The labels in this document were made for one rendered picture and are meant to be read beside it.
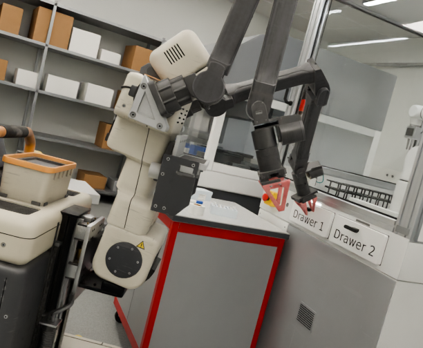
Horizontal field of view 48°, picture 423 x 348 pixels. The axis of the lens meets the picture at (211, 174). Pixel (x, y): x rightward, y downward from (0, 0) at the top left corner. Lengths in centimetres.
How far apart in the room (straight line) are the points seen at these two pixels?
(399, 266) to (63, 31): 435
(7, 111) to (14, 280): 454
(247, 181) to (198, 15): 380
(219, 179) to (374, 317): 133
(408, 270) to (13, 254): 125
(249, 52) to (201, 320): 150
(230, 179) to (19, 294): 175
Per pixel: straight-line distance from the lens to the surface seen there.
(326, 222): 205
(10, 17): 532
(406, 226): 176
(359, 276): 190
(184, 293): 214
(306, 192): 204
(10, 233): 128
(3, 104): 574
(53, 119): 582
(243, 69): 279
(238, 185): 285
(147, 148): 134
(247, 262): 220
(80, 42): 538
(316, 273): 210
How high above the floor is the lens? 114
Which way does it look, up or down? 5 degrees down
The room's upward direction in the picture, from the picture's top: 14 degrees clockwise
